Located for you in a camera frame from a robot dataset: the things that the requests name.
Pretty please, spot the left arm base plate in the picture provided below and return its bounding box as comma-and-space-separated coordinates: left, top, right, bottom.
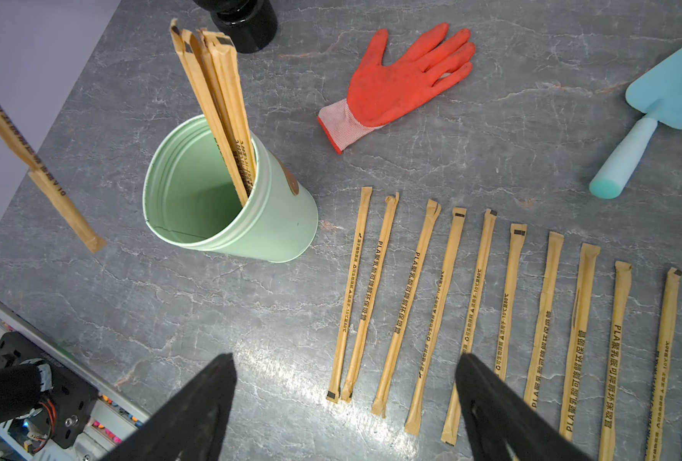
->
0, 332, 98, 449

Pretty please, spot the red hand-shaped scraper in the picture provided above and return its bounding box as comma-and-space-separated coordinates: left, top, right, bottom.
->
318, 23, 476, 155

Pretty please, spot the teal small spatula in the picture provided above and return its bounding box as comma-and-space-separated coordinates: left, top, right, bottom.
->
589, 47, 682, 199

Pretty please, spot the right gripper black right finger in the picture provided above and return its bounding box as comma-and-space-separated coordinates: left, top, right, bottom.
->
456, 353, 589, 460

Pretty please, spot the bundle of brown paper straws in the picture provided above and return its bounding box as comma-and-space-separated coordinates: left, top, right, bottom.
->
169, 19, 258, 205

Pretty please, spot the mint green storage cup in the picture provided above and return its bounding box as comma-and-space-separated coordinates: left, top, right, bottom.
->
142, 115, 319, 263

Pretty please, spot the black plant pot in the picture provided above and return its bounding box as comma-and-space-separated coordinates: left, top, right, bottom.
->
194, 0, 278, 54

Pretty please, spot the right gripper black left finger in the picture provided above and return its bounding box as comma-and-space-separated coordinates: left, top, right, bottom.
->
104, 353, 237, 460

